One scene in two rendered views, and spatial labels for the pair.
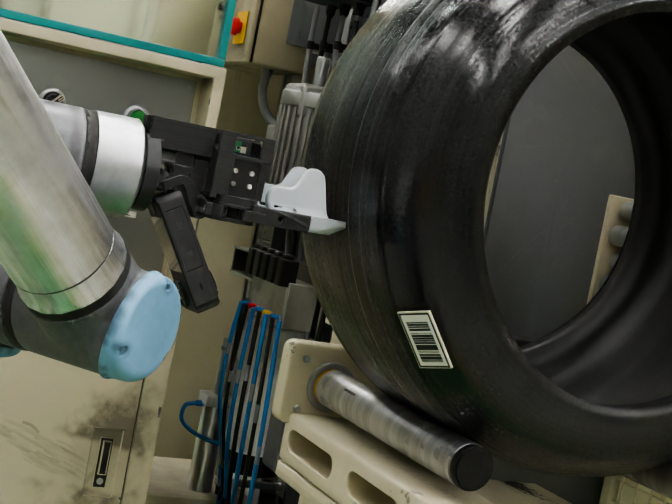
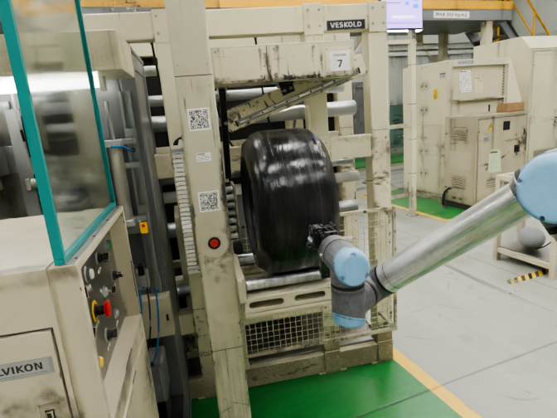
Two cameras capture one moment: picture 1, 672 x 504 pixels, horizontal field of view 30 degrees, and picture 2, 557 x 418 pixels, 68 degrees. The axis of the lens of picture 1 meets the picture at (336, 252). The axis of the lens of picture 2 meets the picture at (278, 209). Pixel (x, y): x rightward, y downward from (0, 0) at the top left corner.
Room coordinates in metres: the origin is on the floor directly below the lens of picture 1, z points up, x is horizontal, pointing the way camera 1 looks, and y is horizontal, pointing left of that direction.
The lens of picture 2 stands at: (1.00, 1.33, 1.52)
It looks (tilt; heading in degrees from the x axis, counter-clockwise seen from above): 13 degrees down; 284
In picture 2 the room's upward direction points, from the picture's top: 5 degrees counter-clockwise
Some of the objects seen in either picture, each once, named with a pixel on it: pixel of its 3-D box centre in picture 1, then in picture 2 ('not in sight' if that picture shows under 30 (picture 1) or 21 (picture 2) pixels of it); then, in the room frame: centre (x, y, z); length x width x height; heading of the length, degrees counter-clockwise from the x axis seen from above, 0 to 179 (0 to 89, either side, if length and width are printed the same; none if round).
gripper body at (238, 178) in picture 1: (200, 173); (326, 240); (1.15, 0.14, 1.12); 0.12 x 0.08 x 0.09; 114
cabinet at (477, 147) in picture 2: not in sight; (485, 159); (-0.48, -4.86, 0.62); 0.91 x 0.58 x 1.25; 34
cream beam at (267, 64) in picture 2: not in sight; (279, 65); (1.40, -0.54, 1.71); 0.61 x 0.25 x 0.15; 24
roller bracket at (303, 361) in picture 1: (428, 397); (237, 272); (1.55, -0.15, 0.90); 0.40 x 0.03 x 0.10; 114
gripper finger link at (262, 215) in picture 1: (263, 215); not in sight; (1.15, 0.07, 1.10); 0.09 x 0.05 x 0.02; 114
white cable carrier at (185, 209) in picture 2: not in sight; (186, 210); (1.68, -0.03, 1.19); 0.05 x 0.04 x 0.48; 114
